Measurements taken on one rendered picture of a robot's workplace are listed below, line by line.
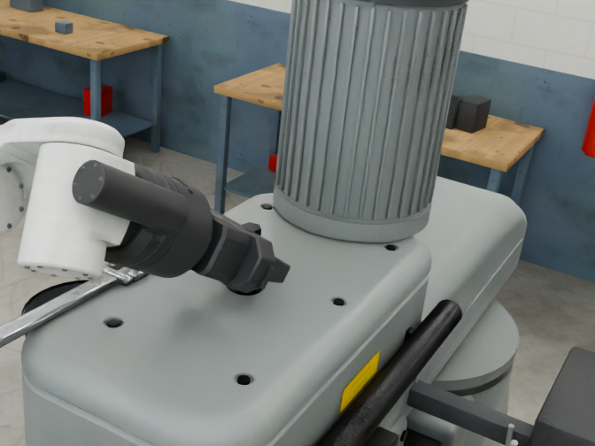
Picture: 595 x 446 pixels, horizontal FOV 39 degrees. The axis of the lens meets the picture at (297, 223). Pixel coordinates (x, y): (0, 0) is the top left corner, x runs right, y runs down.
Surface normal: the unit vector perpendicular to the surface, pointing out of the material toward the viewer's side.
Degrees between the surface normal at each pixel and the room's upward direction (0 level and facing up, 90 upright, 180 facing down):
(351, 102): 90
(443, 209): 0
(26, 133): 56
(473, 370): 0
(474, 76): 90
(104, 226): 70
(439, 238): 0
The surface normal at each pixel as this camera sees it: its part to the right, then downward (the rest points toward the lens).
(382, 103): 0.12, 0.44
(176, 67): -0.49, 0.33
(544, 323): 0.10, -0.90
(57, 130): -0.35, -0.24
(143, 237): 0.01, 0.22
